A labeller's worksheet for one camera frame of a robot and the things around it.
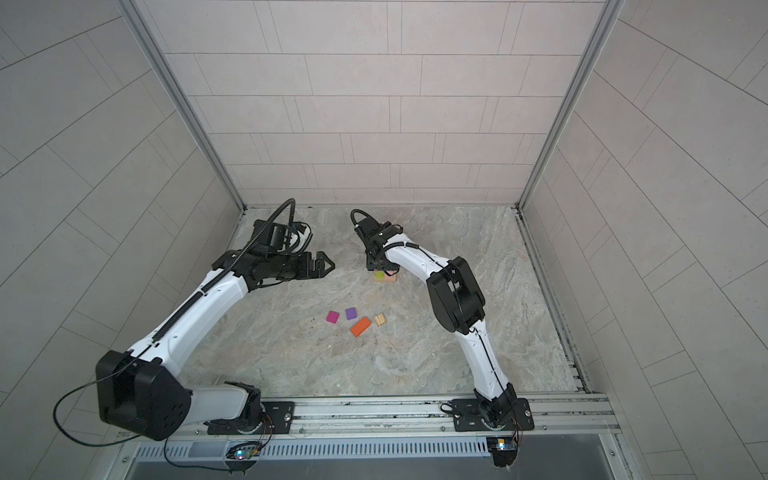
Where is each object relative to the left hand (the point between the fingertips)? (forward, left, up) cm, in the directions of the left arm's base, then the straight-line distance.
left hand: (329, 262), depth 79 cm
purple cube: (-6, -4, -18) cm, 20 cm away
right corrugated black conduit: (+10, -6, +8) cm, 14 cm away
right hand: (+9, -12, -16) cm, 22 cm away
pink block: (+5, -16, -18) cm, 24 cm away
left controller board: (-40, +15, -13) cm, 45 cm away
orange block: (-11, -7, -19) cm, 23 cm away
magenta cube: (-8, +1, -19) cm, 20 cm away
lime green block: (+5, -12, -16) cm, 21 cm away
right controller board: (-39, -43, -18) cm, 61 cm away
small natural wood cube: (-9, -13, -17) cm, 23 cm away
